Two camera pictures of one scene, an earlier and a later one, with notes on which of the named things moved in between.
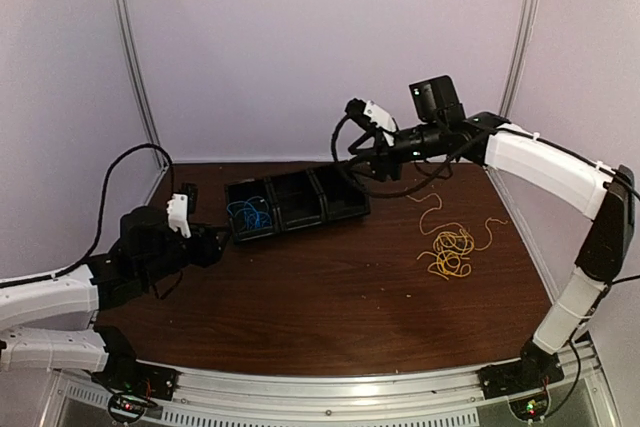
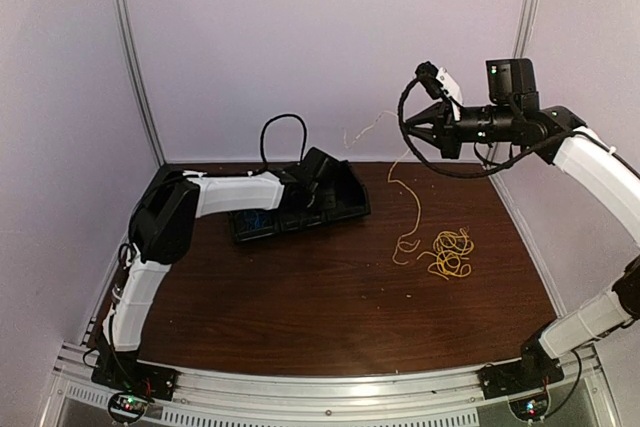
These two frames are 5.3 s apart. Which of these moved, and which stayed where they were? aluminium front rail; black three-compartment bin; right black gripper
Moved: right black gripper
Stayed: aluminium front rail; black three-compartment bin
